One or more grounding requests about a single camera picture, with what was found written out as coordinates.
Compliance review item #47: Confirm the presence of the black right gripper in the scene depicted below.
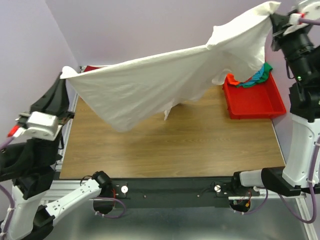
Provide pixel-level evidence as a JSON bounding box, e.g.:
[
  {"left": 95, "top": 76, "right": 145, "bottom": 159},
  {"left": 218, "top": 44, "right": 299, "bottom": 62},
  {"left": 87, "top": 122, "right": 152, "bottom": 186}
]
[{"left": 270, "top": 11, "right": 316, "bottom": 82}]

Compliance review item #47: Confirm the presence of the white t-shirt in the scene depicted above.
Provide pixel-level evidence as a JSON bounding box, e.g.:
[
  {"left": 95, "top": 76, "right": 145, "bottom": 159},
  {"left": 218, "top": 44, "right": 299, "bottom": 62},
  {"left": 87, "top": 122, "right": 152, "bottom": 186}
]
[{"left": 60, "top": 1, "right": 280, "bottom": 132}]

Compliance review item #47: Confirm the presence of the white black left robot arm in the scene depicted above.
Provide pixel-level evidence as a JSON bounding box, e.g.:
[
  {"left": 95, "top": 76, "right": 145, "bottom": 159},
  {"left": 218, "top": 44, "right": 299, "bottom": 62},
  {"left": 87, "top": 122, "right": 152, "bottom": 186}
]
[{"left": 0, "top": 76, "right": 112, "bottom": 240}]

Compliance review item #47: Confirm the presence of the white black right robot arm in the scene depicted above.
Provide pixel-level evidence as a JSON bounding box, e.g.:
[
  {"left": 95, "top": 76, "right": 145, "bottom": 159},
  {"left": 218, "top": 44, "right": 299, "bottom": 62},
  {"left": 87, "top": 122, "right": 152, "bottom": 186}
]
[{"left": 230, "top": 11, "right": 320, "bottom": 197}]

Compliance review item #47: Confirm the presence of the dark red folded t-shirt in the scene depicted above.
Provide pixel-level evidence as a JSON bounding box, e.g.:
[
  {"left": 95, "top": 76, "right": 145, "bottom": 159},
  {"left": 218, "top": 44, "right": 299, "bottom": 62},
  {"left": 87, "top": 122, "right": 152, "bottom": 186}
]
[{"left": 83, "top": 65, "right": 102, "bottom": 73}]

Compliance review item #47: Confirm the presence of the green t-shirt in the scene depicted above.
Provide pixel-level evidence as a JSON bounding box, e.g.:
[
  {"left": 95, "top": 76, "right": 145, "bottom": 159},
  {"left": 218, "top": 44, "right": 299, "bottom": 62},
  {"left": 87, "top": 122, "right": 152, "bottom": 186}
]
[{"left": 239, "top": 62, "right": 274, "bottom": 89}]

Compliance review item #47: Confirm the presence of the teal t-shirt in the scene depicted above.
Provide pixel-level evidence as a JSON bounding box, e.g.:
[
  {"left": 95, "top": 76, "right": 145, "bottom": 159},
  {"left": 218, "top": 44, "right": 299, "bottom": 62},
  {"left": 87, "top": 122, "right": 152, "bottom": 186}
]
[{"left": 236, "top": 64, "right": 267, "bottom": 88}]

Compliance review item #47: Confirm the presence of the orange t-shirt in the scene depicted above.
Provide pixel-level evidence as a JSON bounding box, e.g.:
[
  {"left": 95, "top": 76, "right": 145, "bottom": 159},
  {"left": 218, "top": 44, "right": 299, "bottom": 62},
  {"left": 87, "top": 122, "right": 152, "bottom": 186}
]
[{"left": 226, "top": 73, "right": 240, "bottom": 86}]

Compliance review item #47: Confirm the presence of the red plastic bin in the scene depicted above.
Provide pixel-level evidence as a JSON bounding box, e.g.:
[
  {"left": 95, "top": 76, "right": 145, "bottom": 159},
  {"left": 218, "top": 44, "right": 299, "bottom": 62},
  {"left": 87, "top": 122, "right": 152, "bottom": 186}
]
[{"left": 222, "top": 74, "right": 287, "bottom": 120}]

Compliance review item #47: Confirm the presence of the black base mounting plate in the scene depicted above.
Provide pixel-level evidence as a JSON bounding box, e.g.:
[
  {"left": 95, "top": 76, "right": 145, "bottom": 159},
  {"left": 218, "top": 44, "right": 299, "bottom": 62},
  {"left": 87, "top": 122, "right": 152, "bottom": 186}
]
[{"left": 93, "top": 174, "right": 259, "bottom": 209}]

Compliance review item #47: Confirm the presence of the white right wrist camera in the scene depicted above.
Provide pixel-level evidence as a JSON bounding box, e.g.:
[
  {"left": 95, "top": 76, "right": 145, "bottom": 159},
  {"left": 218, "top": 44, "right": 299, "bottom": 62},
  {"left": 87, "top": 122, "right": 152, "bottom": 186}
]
[{"left": 283, "top": 0, "right": 320, "bottom": 36}]

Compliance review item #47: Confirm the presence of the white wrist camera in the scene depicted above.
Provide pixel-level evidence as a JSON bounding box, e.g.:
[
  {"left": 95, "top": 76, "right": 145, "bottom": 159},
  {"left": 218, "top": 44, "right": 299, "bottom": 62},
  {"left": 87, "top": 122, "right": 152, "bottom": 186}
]
[
  {"left": 7, "top": 116, "right": 63, "bottom": 141},
  {"left": 283, "top": 0, "right": 320, "bottom": 36}
]

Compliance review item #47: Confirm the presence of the aluminium left side rail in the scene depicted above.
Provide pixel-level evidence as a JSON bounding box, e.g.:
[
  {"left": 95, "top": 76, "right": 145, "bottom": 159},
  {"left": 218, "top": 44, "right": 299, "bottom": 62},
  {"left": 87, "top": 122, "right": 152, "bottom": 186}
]
[{"left": 51, "top": 65, "right": 87, "bottom": 181}]

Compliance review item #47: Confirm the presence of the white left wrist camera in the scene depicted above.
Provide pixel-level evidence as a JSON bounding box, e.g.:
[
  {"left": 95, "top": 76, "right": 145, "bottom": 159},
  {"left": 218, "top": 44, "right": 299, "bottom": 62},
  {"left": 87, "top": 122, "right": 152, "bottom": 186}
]
[{"left": 7, "top": 116, "right": 63, "bottom": 141}]

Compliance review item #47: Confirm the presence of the aluminium frame rail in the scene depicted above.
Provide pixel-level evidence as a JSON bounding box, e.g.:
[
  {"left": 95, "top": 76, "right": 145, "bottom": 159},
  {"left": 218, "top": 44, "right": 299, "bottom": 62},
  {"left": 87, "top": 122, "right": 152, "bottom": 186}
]
[{"left": 39, "top": 177, "right": 307, "bottom": 201}]

